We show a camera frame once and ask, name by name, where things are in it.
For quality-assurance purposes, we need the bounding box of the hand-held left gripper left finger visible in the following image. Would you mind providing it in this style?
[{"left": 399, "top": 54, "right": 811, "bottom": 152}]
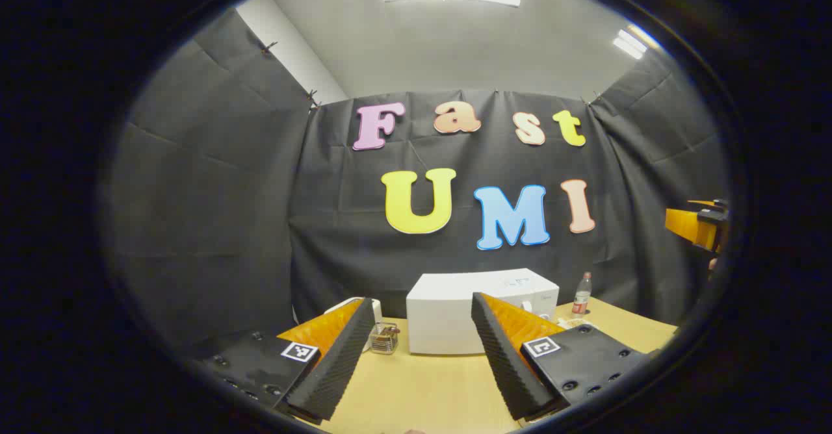
[{"left": 192, "top": 298, "right": 376, "bottom": 422}]

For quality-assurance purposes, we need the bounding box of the small ceiling light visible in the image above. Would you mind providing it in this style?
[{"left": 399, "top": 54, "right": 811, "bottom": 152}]
[{"left": 612, "top": 25, "right": 660, "bottom": 60}]

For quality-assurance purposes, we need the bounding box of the white microwave oven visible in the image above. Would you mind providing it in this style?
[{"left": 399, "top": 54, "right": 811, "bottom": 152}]
[{"left": 406, "top": 268, "right": 560, "bottom": 355}]

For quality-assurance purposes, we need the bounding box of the clear plastic bottle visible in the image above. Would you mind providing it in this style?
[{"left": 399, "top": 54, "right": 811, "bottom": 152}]
[{"left": 572, "top": 272, "right": 593, "bottom": 319}]

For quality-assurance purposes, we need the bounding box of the white toaster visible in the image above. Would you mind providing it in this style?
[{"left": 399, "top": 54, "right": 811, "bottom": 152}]
[{"left": 323, "top": 296, "right": 384, "bottom": 353}]

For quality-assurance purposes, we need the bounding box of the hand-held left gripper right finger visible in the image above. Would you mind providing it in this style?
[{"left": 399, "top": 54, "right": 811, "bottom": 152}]
[{"left": 471, "top": 292, "right": 651, "bottom": 422}]

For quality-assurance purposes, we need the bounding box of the metal wire basket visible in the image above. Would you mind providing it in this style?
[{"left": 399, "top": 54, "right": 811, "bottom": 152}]
[{"left": 369, "top": 322, "right": 400, "bottom": 355}]

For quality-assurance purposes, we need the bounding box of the black backdrop cloth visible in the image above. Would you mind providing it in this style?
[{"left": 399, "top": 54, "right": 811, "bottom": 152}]
[{"left": 104, "top": 8, "right": 732, "bottom": 357}]

